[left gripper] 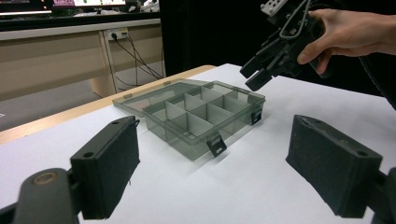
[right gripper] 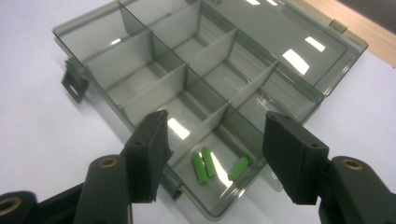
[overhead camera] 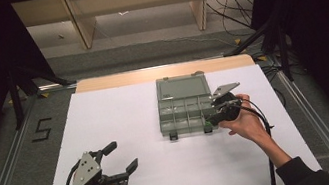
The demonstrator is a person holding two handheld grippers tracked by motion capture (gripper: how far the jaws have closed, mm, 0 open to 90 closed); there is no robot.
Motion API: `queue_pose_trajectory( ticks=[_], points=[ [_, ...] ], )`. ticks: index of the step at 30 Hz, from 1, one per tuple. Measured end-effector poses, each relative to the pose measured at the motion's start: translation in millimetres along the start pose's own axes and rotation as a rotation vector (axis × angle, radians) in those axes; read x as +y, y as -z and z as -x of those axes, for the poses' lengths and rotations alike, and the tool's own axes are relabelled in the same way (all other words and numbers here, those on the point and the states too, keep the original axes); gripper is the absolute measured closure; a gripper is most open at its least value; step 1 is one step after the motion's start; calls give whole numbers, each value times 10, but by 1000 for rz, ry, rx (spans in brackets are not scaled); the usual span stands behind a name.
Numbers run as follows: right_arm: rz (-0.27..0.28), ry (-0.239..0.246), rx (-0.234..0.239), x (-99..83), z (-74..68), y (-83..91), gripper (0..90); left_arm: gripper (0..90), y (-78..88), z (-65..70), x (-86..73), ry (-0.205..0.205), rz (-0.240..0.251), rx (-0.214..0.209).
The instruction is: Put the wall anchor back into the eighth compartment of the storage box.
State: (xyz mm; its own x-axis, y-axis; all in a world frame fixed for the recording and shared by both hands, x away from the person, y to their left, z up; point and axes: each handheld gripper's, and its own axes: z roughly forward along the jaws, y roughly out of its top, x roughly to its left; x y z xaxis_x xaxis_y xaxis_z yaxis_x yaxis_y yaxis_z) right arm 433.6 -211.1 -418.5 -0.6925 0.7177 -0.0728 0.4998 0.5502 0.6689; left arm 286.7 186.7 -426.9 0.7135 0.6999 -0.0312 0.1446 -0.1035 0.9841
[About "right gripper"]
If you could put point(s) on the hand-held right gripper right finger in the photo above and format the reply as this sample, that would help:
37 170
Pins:
295 155

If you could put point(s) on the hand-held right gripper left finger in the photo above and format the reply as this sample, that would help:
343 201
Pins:
146 155

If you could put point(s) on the green plastic wall plug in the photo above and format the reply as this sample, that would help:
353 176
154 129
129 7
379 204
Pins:
199 168
239 168
209 161

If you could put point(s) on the clear grey compartment box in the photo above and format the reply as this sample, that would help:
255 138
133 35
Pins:
202 77

